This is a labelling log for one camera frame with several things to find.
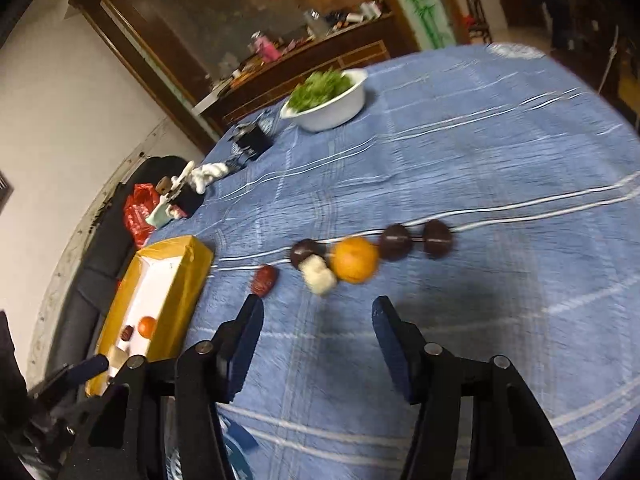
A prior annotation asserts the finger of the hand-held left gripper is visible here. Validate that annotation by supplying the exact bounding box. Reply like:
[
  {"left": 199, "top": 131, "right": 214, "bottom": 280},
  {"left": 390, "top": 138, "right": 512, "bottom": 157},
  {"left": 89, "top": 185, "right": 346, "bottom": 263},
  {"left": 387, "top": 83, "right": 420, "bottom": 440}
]
[{"left": 29, "top": 354, "right": 110, "bottom": 402}]

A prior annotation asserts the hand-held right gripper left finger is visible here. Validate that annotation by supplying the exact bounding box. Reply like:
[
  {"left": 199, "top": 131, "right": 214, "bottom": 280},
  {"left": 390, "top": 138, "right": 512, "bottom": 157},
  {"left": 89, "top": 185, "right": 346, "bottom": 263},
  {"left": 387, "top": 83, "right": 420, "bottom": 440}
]
[{"left": 57, "top": 295, "right": 264, "bottom": 480}]

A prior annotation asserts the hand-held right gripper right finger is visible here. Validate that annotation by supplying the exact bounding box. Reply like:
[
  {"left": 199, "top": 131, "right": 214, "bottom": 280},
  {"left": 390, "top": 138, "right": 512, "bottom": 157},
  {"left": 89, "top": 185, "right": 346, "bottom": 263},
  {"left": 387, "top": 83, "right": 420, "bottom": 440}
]
[{"left": 372, "top": 296, "right": 576, "bottom": 480}]

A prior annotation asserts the yellow taped cardboard box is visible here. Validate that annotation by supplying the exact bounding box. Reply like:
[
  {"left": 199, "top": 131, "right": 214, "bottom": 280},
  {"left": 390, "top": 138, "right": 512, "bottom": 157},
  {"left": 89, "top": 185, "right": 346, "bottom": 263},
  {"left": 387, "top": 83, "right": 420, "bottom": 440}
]
[{"left": 85, "top": 235, "right": 215, "bottom": 399}]

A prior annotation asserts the split peeled sugarcane piece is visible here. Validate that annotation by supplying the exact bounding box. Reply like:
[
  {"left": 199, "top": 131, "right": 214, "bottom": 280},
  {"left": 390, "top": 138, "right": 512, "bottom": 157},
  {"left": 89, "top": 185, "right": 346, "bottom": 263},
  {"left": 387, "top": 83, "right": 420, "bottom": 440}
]
[{"left": 301, "top": 255, "right": 337, "bottom": 296}]

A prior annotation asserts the dark purple plum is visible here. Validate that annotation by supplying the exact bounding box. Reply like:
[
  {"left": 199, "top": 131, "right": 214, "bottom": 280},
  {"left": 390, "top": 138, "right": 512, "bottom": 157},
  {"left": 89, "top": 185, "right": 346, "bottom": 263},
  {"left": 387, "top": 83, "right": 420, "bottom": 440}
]
[
  {"left": 422, "top": 219, "right": 454, "bottom": 260},
  {"left": 378, "top": 224, "right": 414, "bottom": 262},
  {"left": 290, "top": 239, "right": 323, "bottom": 269}
]

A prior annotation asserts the red plastic bag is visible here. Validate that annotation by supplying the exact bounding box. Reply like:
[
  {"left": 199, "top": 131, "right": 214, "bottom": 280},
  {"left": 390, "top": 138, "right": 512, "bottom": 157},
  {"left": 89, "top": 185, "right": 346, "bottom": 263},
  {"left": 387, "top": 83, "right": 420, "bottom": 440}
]
[{"left": 123, "top": 183, "right": 167, "bottom": 249}]

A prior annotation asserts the blue plaid tablecloth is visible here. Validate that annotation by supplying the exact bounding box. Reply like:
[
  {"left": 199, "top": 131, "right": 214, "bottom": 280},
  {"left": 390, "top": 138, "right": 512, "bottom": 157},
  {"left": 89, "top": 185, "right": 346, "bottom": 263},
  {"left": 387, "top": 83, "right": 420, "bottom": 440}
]
[{"left": 145, "top": 42, "right": 640, "bottom": 480}]

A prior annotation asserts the black power pack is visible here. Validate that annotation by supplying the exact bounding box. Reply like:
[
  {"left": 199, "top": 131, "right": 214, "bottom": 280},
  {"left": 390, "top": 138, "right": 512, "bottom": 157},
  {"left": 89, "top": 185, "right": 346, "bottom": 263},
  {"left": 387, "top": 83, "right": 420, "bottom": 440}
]
[{"left": 233, "top": 124, "right": 274, "bottom": 162}]

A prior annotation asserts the white bowl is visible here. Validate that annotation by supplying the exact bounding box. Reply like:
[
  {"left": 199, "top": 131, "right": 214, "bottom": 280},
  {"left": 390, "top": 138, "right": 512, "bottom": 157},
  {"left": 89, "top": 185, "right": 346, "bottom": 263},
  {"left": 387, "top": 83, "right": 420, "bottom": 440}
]
[{"left": 279, "top": 68, "right": 370, "bottom": 133}]

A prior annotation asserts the green lettuce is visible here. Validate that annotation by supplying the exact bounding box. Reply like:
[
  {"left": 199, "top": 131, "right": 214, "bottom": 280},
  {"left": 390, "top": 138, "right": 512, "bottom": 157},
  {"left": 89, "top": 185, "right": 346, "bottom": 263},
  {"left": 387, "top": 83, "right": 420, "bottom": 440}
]
[{"left": 288, "top": 70, "right": 351, "bottom": 113}]

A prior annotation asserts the wooden counter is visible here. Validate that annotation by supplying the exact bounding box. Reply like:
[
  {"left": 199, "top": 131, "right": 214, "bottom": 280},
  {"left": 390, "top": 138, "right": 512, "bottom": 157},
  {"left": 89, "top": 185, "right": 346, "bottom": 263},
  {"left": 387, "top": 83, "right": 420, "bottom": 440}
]
[{"left": 192, "top": 14, "right": 397, "bottom": 127}]

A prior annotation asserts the glass pitcher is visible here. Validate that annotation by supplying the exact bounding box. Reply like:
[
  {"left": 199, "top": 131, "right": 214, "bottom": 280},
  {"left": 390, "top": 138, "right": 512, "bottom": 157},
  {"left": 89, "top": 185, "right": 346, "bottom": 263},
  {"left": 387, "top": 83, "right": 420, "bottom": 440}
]
[{"left": 304, "top": 9, "right": 327, "bottom": 39}]

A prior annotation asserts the wooden chair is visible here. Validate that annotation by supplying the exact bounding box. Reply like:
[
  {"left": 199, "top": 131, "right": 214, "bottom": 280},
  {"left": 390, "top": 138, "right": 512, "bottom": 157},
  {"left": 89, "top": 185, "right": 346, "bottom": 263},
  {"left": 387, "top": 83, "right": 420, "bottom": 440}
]
[{"left": 462, "top": 0, "right": 494, "bottom": 44}]

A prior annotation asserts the metal pole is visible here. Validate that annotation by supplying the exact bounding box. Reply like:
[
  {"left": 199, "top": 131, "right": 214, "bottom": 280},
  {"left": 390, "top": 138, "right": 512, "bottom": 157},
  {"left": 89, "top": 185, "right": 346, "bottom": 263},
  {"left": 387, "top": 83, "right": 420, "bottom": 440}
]
[{"left": 597, "top": 24, "right": 621, "bottom": 96}]

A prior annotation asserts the bamboo wall decoration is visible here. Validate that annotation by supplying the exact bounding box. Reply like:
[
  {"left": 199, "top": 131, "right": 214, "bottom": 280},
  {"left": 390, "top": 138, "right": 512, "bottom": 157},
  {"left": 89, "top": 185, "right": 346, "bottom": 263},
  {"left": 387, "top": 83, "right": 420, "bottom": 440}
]
[{"left": 384, "top": 0, "right": 454, "bottom": 49}]

